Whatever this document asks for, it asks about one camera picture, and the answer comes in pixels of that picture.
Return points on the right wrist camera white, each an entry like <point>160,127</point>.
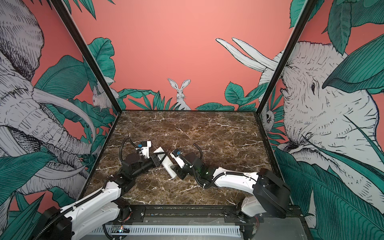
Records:
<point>177,156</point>

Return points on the white remote control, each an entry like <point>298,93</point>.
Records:
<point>165,161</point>

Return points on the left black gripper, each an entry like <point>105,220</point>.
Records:
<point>155,161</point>

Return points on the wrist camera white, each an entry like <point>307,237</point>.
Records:
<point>177,156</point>
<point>143,149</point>

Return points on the black mounting rail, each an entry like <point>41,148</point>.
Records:
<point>230,214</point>

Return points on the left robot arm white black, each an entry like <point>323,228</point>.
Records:
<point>74,221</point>

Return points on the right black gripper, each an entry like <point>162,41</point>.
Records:
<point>179,171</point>

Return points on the left black frame post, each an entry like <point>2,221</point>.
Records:
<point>66,18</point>

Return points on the white slotted cable duct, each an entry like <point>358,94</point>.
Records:
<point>158,230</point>

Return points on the right black frame post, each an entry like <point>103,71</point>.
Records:
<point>298,29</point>

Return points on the small green circuit board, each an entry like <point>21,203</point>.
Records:
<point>120,230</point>

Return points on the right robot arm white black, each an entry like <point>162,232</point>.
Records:
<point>270,194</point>

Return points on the black frame post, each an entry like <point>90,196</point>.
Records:
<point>66,18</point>
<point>298,29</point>

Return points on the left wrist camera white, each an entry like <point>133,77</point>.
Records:
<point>143,149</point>

